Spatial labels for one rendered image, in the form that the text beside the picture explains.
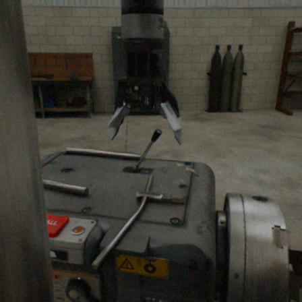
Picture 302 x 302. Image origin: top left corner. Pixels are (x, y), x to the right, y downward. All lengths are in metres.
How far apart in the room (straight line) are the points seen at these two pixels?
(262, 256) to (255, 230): 0.06
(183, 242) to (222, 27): 7.09
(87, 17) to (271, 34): 4.37
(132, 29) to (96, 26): 6.73
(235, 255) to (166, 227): 0.18
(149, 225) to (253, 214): 0.27
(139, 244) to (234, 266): 0.24
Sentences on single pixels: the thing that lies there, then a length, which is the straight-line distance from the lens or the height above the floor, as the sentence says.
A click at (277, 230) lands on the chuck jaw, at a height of 1.21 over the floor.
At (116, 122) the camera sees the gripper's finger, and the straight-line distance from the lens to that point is 0.60.
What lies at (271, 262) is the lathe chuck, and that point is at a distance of 0.72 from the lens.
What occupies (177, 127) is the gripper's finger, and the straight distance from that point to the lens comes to 0.56.
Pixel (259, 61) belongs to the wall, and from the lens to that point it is 7.87.
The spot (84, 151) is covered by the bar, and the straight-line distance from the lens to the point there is 1.00.
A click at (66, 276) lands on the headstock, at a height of 1.13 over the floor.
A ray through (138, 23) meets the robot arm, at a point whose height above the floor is 1.65.
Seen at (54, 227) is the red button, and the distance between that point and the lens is 0.63.
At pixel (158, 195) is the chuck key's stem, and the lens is 0.69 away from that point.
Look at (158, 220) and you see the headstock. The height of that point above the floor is 1.25.
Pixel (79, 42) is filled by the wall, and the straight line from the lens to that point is 7.30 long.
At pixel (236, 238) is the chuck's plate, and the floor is 1.20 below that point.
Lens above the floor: 1.62
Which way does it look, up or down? 19 degrees down
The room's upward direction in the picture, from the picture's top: straight up
